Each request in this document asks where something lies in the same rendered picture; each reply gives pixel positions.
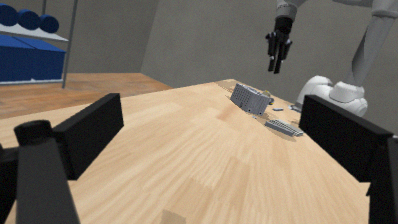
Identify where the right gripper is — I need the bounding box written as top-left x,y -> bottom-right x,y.
268,17 -> 293,74

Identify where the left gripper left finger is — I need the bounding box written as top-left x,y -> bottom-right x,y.
0,93 -> 124,224

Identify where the grey camshaft with gear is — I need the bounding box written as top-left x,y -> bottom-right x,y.
262,91 -> 271,98

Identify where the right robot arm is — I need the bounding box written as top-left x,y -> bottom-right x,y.
275,0 -> 398,117

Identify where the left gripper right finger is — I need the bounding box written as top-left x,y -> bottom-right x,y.
298,95 -> 398,224

